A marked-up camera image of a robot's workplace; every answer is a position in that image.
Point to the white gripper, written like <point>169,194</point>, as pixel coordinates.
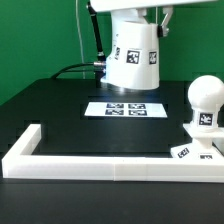
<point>162,30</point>

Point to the white lamp shade cone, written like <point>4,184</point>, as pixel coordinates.
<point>134,60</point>

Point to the white lamp bulb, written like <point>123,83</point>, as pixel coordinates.
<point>206,97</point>

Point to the white lamp base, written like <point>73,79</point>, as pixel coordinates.
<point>201,147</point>

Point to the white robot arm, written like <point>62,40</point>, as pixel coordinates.
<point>142,15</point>

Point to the white marker tag sheet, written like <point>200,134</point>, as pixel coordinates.
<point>109,109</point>

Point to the white U-shaped frame wall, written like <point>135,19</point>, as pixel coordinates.
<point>20,162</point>

